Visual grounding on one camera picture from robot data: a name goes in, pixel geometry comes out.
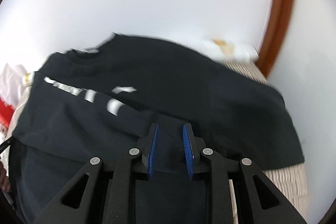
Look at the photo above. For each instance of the brown wooden door frame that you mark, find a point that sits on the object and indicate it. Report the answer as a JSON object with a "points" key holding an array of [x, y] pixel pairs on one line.
{"points": [[278, 23]]}

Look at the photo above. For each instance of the black t-shirt white print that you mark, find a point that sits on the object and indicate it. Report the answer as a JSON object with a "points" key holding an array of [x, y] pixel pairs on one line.
{"points": [[84, 105]]}

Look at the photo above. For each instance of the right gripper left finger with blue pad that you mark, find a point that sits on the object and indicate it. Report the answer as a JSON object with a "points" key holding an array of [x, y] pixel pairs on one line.
{"points": [[148, 147]]}

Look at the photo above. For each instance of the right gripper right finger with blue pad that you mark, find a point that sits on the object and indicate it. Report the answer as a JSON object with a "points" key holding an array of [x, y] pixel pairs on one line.
{"points": [[193, 147]]}

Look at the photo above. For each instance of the red paper shopping bag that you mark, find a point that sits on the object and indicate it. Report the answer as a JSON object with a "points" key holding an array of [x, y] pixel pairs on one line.
{"points": [[6, 112]]}

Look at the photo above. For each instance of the white plastic shopping bag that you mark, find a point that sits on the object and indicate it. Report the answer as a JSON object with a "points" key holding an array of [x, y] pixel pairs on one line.
{"points": [[12, 86]]}

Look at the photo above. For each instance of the beige striped mattress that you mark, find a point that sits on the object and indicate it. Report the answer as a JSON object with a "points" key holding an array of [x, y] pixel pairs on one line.
{"points": [[291, 181]]}

